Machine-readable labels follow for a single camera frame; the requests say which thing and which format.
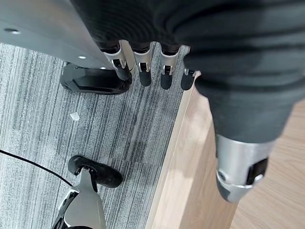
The small white paper scrap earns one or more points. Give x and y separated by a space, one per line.
74 116

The light wooden desk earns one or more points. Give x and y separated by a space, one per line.
205 167

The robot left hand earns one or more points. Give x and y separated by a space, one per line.
214 47

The dark robot left foot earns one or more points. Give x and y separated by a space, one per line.
93 80

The dark robot right foot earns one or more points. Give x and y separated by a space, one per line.
97 171

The silver robot leg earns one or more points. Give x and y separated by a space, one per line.
82 207
47 28

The silver robot right leg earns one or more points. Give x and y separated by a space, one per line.
82 207

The silver robot left leg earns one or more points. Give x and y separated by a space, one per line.
47 28

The dark robot foot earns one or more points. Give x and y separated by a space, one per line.
97 171
93 80

